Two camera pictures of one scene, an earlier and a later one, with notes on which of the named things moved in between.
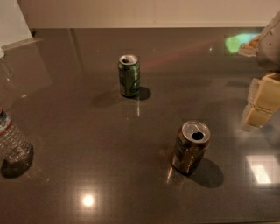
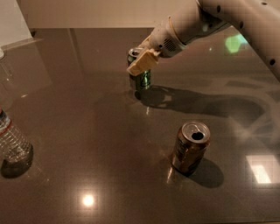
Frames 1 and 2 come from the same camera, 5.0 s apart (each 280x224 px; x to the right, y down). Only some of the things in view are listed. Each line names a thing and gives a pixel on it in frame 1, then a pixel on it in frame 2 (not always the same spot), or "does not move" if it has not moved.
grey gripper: (269, 48) to (163, 39)
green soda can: (129, 74) to (140, 83)
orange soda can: (191, 145) does not move
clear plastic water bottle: (16, 151) does not move
